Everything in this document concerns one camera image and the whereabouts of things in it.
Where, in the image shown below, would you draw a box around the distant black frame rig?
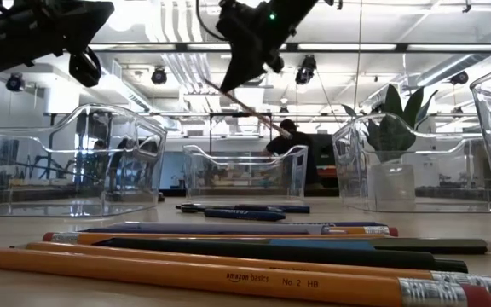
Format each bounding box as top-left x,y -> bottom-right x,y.
208,111 -> 275,157

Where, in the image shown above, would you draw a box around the blue eraser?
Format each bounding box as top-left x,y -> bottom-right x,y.
269,237 -> 378,252

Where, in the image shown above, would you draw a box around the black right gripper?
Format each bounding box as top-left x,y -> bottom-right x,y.
215,0 -> 320,94

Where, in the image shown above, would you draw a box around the orange pencil with red eraser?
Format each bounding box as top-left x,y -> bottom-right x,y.
321,224 -> 400,238
0,246 -> 491,307
202,78 -> 294,141
42,231 -> 394,246
9,240 -> 491,306

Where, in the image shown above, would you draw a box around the white and blue pen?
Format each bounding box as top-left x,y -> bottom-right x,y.
82,222 -> 330,235

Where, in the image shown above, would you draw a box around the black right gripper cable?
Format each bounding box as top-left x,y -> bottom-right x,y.
195,0 -> 229,43

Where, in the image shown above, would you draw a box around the dark blue crayon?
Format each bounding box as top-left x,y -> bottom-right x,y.
175,202 -> 285,214

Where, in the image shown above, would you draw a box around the dark grey pencil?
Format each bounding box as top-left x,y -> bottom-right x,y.
266,236 -> 491,256

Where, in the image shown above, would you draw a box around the person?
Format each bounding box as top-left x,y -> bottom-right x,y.
265,118 -> 321,185

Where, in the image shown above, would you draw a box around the black ceiling beam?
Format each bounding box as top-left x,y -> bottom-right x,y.
87,41 -> 491,54

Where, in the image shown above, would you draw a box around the black pen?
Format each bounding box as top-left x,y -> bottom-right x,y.
93,236 -> 470,275

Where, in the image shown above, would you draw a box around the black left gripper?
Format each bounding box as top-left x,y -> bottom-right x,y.
0,0 -> 115,93

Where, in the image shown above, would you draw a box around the dark blue pens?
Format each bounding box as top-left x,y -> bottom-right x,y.
204,207 -> 288,223

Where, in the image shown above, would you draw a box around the snake plant in white pot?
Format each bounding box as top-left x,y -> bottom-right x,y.
341,83 -> 441,201

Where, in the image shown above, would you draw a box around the small clear plastic bin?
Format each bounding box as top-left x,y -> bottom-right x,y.
182,143 -> 309,202

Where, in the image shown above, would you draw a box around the black ceiling spotlight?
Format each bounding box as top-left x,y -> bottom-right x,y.
448,70 -> 470,85
5,72 -> 25,93
295,54 -> 318,85
150,66 -> 169,85

